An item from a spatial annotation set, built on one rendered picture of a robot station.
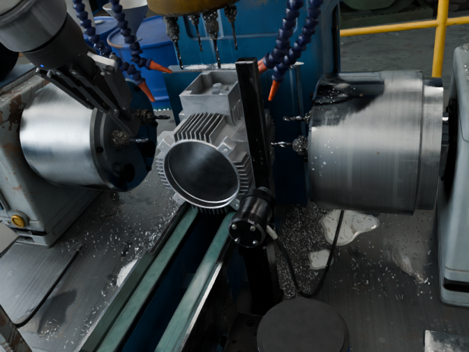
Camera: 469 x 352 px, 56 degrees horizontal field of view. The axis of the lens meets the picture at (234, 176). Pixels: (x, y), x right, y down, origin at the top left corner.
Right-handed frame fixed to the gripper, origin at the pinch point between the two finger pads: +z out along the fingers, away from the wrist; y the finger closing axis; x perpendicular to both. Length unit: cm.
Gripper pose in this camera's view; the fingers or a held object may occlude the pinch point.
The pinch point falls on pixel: (124, 117)
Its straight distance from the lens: 73.2
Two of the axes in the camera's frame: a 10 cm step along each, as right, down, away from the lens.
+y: -9.3, -0.6, 3.5
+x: -2.0, 9.0, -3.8
